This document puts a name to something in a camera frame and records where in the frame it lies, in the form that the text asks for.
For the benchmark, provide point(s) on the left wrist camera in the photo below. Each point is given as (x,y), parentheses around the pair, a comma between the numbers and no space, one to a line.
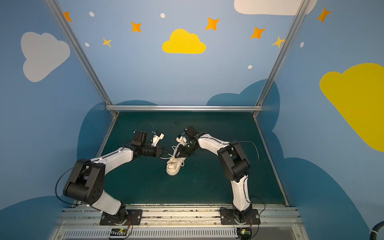
(142,138)

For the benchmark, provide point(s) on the small circuit board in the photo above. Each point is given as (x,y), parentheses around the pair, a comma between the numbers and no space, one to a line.
(244,234)
(118,234)

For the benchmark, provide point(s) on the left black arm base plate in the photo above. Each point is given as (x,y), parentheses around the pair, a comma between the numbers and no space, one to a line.
(122,218)

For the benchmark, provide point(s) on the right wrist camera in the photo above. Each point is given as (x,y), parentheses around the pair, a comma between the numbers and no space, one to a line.
(189,136)

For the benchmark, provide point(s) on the white shoelace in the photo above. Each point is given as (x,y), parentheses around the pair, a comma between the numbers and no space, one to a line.
(174,162)

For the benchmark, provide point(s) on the white knit sneaker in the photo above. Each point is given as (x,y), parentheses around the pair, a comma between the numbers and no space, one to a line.
(173,172)

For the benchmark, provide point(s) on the front aluminium rail base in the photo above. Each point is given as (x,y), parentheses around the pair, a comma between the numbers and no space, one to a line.
(182,222)

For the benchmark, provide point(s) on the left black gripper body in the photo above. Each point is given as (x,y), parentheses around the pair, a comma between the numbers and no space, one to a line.
(159,151)

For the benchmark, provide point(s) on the right aluminium frame post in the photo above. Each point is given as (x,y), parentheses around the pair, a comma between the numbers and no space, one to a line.
(290,37)

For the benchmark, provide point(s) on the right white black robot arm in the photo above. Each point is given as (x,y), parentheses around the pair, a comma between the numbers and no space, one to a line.
(234,162)

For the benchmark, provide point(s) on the right small circuit board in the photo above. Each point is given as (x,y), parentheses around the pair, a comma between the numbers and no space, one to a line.
(244,234)

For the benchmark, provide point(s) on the aluminium frame post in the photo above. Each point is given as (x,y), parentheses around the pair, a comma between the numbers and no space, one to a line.
(73,40)
(290,37)

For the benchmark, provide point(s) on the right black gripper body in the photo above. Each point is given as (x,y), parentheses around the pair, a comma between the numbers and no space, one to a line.
(181,149)

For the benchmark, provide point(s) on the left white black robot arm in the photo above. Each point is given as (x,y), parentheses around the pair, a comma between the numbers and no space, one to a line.
(86,182)

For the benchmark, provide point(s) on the left aluminium frame post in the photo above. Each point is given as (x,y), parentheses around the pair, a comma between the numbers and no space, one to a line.
(73,40)

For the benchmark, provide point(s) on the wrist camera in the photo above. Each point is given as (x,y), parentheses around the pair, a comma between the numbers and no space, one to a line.
(189,136)
(142,138)

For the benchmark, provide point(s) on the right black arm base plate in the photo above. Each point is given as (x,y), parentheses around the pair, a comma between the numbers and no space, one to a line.
(234,217)

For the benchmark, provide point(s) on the rear aluminium frame bar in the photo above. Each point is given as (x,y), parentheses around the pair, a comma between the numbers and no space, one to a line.
(145,108)

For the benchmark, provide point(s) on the left small circuit board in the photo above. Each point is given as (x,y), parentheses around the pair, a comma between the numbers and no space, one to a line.
(118,234)

